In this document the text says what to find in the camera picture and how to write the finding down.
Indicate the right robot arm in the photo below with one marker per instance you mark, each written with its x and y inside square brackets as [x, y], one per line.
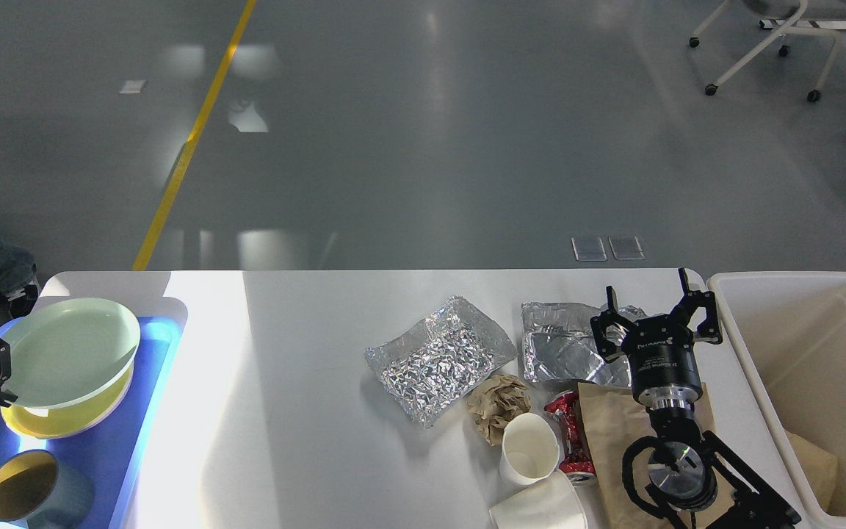
[673, 473]

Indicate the crumpled foil sheet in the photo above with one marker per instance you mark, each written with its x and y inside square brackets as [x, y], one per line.
[440, 359]

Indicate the brown paper in bin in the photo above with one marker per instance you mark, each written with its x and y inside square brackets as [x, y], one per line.
[820, 467]

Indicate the beige waste bin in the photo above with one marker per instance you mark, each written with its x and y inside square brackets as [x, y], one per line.
[788, 329]

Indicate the flattened foil tray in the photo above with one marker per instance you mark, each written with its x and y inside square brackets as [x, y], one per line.
[558, 346]

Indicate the floor outlet cover right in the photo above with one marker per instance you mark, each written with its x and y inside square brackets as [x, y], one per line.
[626, 248]

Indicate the white paper cup upright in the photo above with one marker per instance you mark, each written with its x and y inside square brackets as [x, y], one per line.
[530, 451]

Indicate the crushed red soda can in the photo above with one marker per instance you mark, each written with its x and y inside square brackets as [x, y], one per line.
[576, 462]

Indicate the floor outlet cover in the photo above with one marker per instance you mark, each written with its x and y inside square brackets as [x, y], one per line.
[626, 248]
[589, 249]

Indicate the blue plastic tray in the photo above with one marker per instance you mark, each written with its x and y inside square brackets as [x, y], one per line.
[110, 454]

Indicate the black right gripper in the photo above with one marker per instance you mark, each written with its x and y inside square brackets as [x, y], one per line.
[662, 364]

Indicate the floor outlet cover left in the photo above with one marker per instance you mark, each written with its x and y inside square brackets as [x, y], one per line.
[589, 249]

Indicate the white paper cup lying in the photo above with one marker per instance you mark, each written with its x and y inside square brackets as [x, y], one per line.
[549, 503]

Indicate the crumpled brown paper ball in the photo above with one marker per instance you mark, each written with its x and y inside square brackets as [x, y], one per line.
[495, 403]

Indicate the dark grey mug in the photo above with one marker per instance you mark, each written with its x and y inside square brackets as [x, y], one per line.
[38, 490]

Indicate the yellow plate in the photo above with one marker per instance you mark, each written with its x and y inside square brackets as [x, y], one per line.
[71, 420]

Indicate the white office chair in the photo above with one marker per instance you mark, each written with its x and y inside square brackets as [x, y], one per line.
[789, 18]

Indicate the brown paper bag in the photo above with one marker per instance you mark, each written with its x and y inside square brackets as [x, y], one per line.
[612, 421]

